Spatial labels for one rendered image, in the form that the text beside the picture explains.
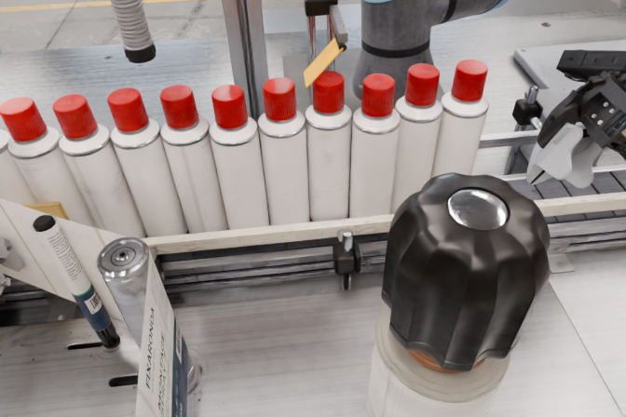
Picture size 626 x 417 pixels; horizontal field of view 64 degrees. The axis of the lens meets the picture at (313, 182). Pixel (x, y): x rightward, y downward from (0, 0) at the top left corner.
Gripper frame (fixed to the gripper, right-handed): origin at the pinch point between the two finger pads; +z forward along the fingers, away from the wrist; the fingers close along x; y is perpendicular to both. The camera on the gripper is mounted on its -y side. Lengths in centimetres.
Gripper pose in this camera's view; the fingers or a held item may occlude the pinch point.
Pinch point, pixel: (534, 171)
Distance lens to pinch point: 67.9
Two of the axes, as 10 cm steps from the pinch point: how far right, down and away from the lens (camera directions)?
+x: 8.8, 2.8, 3.9
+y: 1.1, 6.7, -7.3
